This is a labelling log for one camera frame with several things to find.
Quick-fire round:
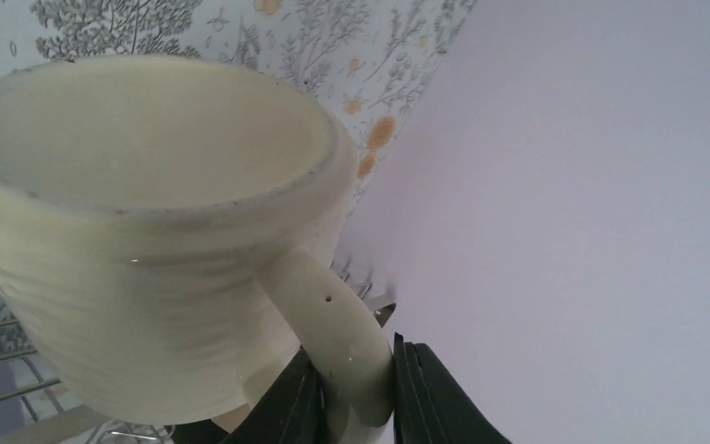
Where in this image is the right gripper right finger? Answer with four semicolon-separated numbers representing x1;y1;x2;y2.
393;333;510;444

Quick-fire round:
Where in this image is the cream ribbed mug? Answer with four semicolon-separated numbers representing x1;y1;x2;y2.
0;55;393;442

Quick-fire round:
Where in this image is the metal wire dish rack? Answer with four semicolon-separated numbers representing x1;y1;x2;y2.
0;257;397;444

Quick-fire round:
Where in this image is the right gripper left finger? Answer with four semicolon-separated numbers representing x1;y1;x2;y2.
167;350;324;444

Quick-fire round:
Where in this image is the floral table mat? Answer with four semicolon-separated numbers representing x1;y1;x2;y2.
0;0;477;444

